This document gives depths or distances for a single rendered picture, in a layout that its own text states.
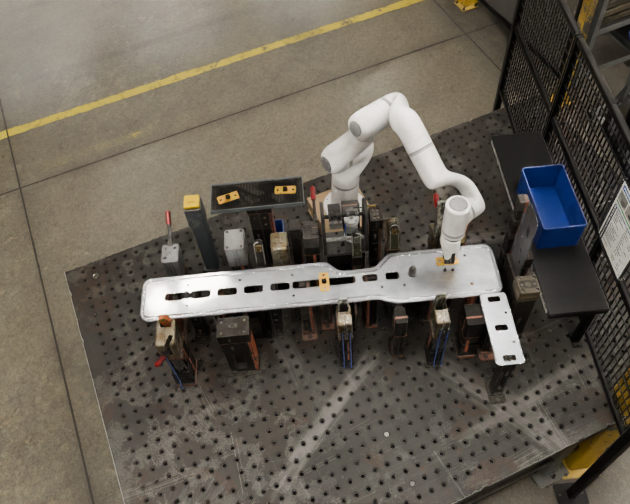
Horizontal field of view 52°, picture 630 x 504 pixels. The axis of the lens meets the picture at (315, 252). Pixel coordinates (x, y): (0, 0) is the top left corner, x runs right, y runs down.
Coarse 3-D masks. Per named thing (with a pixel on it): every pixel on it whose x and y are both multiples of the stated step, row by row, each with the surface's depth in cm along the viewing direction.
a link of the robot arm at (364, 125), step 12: (372, 108) 224; (384, 108) 224; (360, 120) 222; (372, 120) 222; (384, 120) 225; (348, 132) 247; (360, 132) 224; (372, 132) 225; (336, 144) 255; (348, 144) 248; (360, 144) 243; (324, 156) 260; (336, 156) 256; (348, 156) 253; (324, 168) 264; (336, 168) 259
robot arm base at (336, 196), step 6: (336, 192) 281; (342, 192) 279; (348, 192) 279; (354, 192) 281; (330, 198) 298; (336, 198) 284; (342, 198) 282; (348, 198) 282; (354, 198) 285; (360, 198) 297; (324, 204) 296; (360, 204) 295; (324, 210) 295; (360, 210) 294; (360, 216) 293
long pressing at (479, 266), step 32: (416, 256) 253; (480, 256) 251; (160, 288) 252; (192, 288) 251; (224, 288) 250; (352, 288) 246; (384, 288) 246; (416, 288) 245; (448, 288) 244; (480, 288) 243
